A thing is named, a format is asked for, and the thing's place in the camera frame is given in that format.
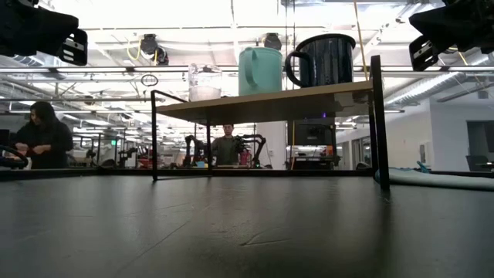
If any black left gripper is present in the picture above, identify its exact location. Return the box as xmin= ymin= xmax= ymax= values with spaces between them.
xmin=0 ymin=0 xmax=89 ymax=67

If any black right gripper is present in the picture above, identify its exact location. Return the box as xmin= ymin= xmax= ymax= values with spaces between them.
xmin=408 ymin=0 xmax=494 ymax=73

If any dark blue enamel mug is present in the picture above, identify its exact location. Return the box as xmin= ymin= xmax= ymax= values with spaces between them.
xmin=284 ymin=32 xmax=357 ymax=89

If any clear glass mug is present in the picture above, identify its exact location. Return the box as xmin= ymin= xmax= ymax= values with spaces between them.
xmin=188 ymin=63 xmax=224 ymax=103

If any teal plastic mug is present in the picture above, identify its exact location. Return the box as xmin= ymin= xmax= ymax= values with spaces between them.
xmin=238 ymin=46 xmax=284 ymax=97

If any person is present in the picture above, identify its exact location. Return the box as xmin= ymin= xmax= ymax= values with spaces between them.
xmin=14 ymin=100 xmax=75 ymax=170
xmin=211 ymin=124 xmax=241 ymax=167

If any light blue cloth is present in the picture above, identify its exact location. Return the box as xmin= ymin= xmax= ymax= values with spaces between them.
xmin=373 ymin=166 xmax=494 ymax=192

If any black computer case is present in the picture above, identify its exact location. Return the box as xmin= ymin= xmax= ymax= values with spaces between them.
xmin=287 ymin=117 xmax=337 ymax=147

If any black ceiling cable reel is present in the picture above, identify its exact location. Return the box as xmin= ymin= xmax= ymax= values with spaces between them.
xmin=138 ymin=33 xmax=170 ymax=66
xmin=263 ymin=32 xmax=283 ymax=51

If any yellow cable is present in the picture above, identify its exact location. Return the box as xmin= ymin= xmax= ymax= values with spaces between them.
xmin=353 ymin=0 xmax=371 ymax=82

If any black curved hose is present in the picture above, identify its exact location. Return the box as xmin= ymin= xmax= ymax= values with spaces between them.
xmin=0 ymin=144 xmax=30 ymax=170

